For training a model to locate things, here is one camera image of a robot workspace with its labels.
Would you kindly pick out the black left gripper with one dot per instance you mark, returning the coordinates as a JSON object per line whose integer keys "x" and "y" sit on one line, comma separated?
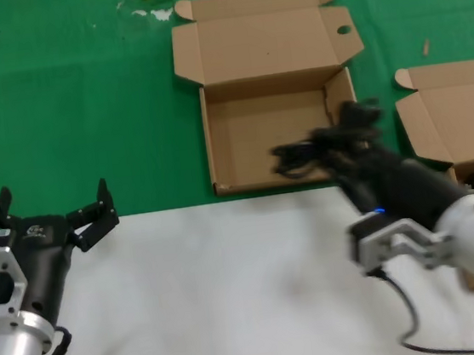
{"x": 43, "y": 259}

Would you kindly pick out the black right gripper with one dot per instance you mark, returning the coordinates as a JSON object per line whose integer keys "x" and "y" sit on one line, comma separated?
{"x": 400, "y": 184}

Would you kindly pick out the empty open cardboard box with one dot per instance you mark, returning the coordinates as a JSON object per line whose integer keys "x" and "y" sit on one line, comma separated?
{"x": 264, "y": 114}

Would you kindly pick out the open cardboard box with parts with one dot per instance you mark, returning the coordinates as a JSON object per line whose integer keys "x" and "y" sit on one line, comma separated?
{"x": 461, "y": 117}

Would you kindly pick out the small cardboard scrap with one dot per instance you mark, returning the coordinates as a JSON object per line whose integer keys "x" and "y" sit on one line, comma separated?
{"x": 425, "y": 48}

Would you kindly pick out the green table mat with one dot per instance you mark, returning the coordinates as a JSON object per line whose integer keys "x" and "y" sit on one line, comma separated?
{"x": 61, "y": 99}

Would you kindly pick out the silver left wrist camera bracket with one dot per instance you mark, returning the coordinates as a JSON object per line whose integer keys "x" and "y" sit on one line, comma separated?
{"x": 9, "y": 263}

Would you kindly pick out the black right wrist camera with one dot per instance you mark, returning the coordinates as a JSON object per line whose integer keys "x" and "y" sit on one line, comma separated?
{"x": 365, "y": 231}

